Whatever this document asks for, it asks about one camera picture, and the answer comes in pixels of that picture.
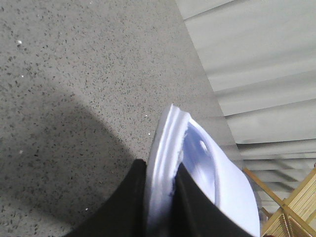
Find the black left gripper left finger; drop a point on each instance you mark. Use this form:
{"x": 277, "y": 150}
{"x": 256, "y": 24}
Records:
{"x": 122, "y": 214}

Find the wooden slatted rack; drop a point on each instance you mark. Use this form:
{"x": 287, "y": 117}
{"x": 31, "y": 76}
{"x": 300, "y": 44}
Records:
{"x": 295, "y": 213}

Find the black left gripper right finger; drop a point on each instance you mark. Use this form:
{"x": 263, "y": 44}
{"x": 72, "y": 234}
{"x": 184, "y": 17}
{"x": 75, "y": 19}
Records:
{"x": 195, "y": 215}

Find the pale green curtain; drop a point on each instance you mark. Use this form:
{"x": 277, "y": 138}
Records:
{"x": 260, "y": 59}

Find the light blue slipper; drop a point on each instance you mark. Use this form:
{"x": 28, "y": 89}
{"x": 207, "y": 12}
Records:
{"x": 180, "y": 140}

